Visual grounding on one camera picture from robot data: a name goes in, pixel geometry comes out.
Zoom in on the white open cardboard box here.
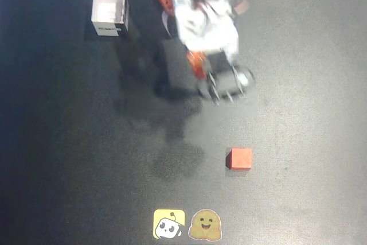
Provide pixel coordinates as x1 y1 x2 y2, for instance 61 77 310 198
91 0 130 37

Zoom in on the black table mat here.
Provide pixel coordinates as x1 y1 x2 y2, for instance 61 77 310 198
0 0 367 245

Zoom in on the yellow robot face sticker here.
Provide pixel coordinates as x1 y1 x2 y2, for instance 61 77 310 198
153 209 186 240

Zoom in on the red cube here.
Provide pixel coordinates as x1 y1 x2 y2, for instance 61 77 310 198
225 147 253 170

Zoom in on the hugging face emoji sticker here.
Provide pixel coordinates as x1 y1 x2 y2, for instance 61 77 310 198
188 208 223 241

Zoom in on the black webcam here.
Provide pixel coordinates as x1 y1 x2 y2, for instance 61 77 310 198
197 51 256 105

